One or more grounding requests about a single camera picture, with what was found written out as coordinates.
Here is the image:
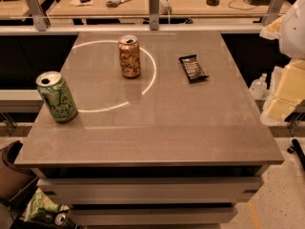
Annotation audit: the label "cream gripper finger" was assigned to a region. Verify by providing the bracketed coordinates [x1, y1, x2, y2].
[259, 15, 284, 40]
[260, 60, 305, 122]

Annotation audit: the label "black RXBAR chocolate bar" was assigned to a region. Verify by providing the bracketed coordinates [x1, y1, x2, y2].
[179, 54, 209, 83]

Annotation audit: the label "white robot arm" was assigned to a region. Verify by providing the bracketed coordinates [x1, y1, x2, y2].
[259, 0, 305, 121]

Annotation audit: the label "clear sanitizer bottle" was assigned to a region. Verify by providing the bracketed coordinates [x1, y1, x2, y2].
[249, 73, 267, 99]

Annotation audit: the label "black chair leg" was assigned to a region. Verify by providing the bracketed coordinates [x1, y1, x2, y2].
[287, 138, 305, 171]

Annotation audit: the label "white power adapter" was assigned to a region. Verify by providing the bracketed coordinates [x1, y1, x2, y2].
[159, 0, 172, 15]

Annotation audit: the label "orange LaCroix can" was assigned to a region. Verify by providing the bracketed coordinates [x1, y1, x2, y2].
[118, 35, 141, 78]

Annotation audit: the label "scissors on desk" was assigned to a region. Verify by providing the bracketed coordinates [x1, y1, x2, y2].
[106, 0, 132, 8]

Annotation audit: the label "white paper under phone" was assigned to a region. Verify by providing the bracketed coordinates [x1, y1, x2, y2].
[69, 0, 94, 8]

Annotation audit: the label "green LaCroix can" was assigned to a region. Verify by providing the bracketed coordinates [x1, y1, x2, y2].
[36, 71, 77, 123]

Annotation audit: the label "lower grey drawer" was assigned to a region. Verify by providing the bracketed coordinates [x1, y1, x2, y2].
[70, 207, 237, 226]

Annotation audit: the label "grey drawer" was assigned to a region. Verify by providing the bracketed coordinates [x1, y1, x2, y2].
[38, 177, 263, 205]
[70, 207, 237, 226]

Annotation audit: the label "upper grey drawer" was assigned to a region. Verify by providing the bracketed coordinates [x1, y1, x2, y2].
[38, 177, 263, 205]

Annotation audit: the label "green chip bag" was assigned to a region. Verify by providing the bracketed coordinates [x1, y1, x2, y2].
[25, 188, 69, 225]

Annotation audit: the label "brown bin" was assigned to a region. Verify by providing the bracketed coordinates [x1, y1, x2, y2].
[0, 140, 38, 205]

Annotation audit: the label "right metal bracket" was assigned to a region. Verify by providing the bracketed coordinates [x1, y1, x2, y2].
[262, 0, 285, 26]

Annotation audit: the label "metal bracket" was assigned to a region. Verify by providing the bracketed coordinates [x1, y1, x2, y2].
[262, 0, 285, 26]
[149, 0, 159, 31]
[25, 0, 51, 31]

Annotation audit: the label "black cable on desk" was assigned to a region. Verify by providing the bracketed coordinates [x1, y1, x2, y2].
[227, 0, 257, 11]

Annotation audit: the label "middle metal bracket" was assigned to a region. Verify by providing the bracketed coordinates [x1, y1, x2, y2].
[149, 0, 159, 31]

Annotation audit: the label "left metal bracket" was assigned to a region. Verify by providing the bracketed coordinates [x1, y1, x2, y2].
[25, 0, 51, 31]

